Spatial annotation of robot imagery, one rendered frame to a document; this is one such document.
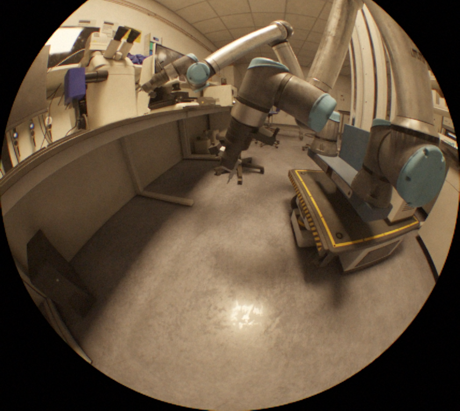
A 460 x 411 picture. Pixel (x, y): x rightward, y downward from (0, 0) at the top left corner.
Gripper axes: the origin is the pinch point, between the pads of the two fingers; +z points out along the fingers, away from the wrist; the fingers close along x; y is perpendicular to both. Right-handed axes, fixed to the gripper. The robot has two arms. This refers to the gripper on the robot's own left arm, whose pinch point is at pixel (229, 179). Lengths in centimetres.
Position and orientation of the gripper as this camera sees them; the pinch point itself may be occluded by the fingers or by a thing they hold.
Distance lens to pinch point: 47.8
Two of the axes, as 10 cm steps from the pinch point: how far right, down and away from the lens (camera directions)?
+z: -3.2, 7.0, 6.4
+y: -9.0, -4.3, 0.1
